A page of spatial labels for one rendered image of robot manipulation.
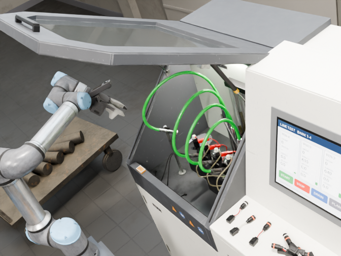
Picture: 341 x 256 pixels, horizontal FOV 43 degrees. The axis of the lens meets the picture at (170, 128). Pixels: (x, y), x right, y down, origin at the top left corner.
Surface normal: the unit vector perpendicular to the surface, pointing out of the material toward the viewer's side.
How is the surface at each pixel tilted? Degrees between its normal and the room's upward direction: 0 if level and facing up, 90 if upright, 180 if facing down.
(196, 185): 0
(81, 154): 0
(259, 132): 76
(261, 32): 0
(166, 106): 90
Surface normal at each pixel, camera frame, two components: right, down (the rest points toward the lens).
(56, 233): -0.16, -0.74
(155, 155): 0.58, 0.36
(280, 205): -0.80, 0.36
